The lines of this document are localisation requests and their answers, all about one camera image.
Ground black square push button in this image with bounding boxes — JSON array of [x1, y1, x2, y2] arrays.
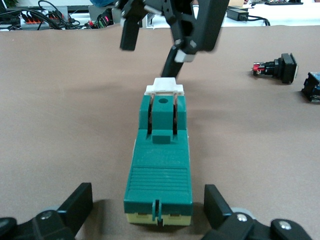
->
[[250, 52, 299, 85]]

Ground black power adapter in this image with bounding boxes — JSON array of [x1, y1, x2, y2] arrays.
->
[[226, 6, 271, 26]]

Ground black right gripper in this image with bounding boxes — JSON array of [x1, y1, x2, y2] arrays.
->
[[117, 0, 230, 78]]

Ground black tangled cables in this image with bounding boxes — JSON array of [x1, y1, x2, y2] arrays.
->
[[0, 0, 91, 31]]

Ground green mushroom push button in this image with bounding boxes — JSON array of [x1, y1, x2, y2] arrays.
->
[[301, 71, 320, 103]]

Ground grey terminal block orange levers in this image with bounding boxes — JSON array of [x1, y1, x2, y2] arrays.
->
[[19, 16, 46, 30]]

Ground green terminal block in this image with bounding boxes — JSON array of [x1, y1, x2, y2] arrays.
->
[[123, 77, 194, 227]]

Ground black electronics box red light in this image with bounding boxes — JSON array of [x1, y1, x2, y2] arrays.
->
[[88, 4, 118, 28]]

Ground white desk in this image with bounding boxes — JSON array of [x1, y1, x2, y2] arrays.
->
[[219, 0, 320, 28]]

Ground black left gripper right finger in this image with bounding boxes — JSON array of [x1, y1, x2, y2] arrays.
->
[[199, 184, 313, 240]]

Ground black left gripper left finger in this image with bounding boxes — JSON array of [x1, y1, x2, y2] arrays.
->
[[0, 182, 94, 240]]

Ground grey metal bracket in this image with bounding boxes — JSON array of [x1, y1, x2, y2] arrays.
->
[[140, 11, 156, 30]]

